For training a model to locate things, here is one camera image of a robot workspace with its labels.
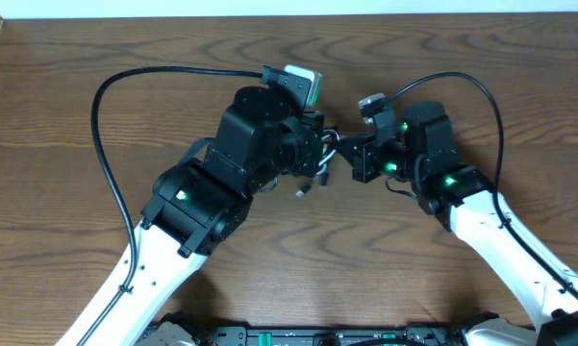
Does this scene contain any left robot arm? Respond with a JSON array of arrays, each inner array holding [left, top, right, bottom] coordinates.
[[59, 84, 324, 345]]

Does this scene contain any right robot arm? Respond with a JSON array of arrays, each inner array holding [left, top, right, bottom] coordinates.
[[339, 94, 578, 345]]

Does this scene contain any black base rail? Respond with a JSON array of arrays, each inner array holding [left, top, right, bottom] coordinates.
[[136, 313, 538, 346]]

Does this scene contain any black right camera cable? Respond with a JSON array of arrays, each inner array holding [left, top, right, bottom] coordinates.
[[389, 71, 578, 313]]

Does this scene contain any white USB cable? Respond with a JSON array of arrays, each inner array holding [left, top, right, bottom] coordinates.
[[295, 134, 340, 199]]

